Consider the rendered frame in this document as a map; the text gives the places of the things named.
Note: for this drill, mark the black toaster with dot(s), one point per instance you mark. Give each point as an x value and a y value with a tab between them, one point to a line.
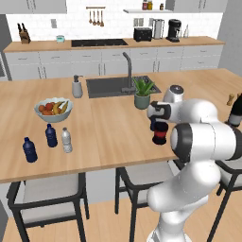
142	34

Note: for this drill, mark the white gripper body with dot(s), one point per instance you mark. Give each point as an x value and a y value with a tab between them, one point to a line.
153	110

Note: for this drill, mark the dark bottle with red label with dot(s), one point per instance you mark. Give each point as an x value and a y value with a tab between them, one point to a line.
160	134

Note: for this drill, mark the small brown jar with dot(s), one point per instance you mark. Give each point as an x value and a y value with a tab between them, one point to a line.
161	7

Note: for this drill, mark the wooden knife block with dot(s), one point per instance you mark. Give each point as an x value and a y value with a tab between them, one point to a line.
24	36

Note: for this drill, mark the red jar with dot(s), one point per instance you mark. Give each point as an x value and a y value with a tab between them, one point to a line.
145	5

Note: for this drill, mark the grey double wall socket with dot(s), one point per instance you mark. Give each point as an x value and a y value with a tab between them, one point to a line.
138	22

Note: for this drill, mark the small blue plastic bottle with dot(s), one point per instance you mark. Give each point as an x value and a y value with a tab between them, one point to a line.
152	126

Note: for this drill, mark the white wall shelf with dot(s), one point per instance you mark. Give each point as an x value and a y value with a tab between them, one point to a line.
148	11

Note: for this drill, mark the hanging wooden utensil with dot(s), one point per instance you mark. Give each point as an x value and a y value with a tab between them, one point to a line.
98	17
94	18
90	17
101	19

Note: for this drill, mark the steel kettle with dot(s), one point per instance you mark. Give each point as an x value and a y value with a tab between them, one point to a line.
158	29

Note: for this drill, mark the pale fruit bowl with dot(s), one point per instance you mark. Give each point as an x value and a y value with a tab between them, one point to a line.
54	117

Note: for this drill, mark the grey wall cupboards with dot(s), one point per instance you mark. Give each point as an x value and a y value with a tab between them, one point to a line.
31	6
198	5

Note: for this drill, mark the orange fruit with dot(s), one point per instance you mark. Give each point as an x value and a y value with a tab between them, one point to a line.
41	108
47	112

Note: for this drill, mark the black hob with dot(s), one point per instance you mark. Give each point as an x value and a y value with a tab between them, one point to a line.
99	42

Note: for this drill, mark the black coffee machine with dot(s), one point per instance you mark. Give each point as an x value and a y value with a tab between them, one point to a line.
174	31

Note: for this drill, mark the small teal jar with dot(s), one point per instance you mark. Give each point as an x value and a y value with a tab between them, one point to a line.
60	38

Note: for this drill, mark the black stool with grey seat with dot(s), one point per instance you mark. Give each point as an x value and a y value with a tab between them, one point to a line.
141	181
47	192
231	176

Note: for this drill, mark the grey tall oven cabinet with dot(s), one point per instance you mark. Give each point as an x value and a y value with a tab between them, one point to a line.
3	47

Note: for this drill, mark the grey soap dispenser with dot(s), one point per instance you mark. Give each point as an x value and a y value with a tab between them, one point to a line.
77	89

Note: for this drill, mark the clear plastic bottle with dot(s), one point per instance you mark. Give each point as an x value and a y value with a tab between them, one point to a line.
66	141

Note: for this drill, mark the green plant in grey pot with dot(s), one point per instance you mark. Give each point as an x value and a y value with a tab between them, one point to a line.
142	99

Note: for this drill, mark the grey tap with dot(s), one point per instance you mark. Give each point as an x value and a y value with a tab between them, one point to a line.
129	71

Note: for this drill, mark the wooden utensil rail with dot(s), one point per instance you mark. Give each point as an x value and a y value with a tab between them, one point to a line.
95	7

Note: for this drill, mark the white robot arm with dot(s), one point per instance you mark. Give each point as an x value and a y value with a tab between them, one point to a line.
195	189

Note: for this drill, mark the small brown glass bottle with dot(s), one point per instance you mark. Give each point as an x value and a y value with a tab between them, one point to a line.
231	100

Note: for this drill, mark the grey base cupboards run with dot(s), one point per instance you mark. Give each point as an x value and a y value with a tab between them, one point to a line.
113	63

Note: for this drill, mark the yellow jar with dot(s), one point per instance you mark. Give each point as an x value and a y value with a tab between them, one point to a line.
150	5

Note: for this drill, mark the dark glass bottle white label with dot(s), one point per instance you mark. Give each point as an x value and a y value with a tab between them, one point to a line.
235	114

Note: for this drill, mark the dark sink basin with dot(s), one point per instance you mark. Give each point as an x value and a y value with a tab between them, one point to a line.
107	86

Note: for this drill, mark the red apple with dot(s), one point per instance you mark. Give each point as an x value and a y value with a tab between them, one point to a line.
49	106

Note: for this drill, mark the pale slim bottle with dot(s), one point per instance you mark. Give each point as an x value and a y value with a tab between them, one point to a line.
186	32

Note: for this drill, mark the yellow bananas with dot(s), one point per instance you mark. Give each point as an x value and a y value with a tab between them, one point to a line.
58	107

